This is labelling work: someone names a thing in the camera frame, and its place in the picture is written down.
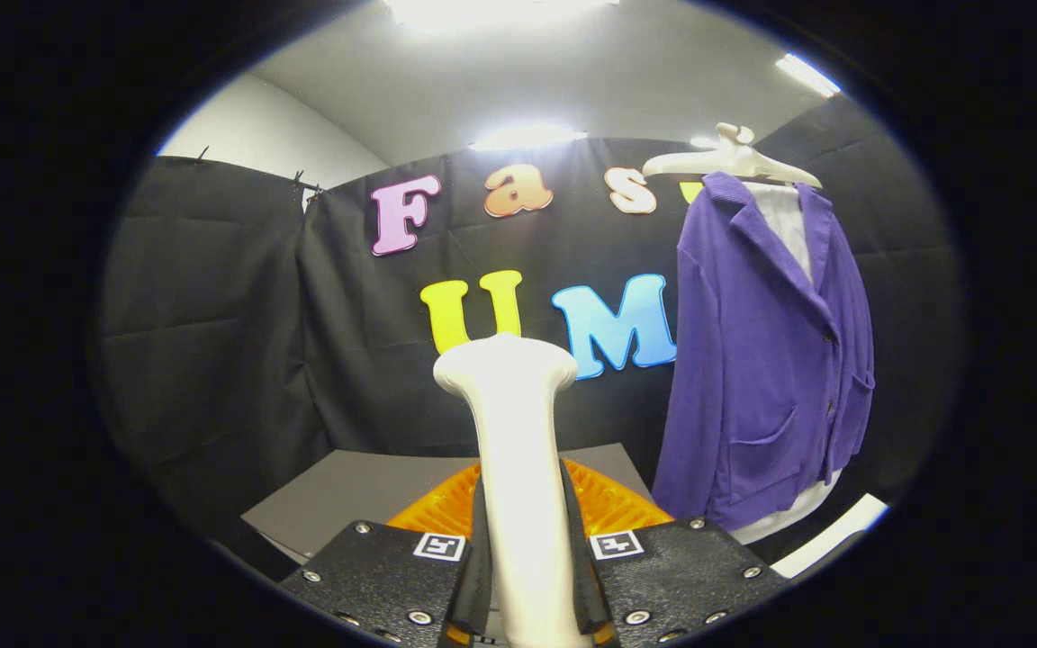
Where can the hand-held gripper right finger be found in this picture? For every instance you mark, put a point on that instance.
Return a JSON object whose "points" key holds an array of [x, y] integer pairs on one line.
{"points": [[689, 576]]}

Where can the grey cabinet with dark top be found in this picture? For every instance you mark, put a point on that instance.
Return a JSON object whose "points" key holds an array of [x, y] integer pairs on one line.
{"points": [[365, 495]]}

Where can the long strip ceiling light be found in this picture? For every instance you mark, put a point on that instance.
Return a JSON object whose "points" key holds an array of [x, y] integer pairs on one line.
{"points": [[527, 137]]}

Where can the cream plastic clothes hanger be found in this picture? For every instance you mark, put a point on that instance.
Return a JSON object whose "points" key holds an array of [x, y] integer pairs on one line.
{"points": [[734, 160]]}

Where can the double panel ceiling light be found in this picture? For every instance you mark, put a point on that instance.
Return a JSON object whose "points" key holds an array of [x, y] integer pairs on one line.
{"points": [[807, 74]]}

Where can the white flat panel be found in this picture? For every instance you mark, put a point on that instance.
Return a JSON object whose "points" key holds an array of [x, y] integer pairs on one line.
{"points": [[829, 535]]}

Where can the purple jacket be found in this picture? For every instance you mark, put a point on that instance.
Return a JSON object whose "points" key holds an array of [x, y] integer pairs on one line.
{"points": [[752, 378]]}

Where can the small ceiling light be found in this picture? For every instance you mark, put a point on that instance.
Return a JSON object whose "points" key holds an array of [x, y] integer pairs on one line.
{"points": [[703, 141]]}

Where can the white garment steamer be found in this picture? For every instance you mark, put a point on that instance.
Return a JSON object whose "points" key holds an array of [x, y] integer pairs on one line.
{"points": [[518, 450]]}

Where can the white shirt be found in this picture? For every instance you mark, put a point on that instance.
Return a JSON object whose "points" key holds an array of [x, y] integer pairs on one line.
{"points": [[786, 225]]}

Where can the large round ceiling light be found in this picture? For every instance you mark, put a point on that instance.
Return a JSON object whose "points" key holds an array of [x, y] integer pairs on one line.
{"points": [[491, 9]]}

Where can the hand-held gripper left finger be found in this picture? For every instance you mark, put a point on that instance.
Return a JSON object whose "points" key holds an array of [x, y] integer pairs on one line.
{"points": [[374, 576]]}

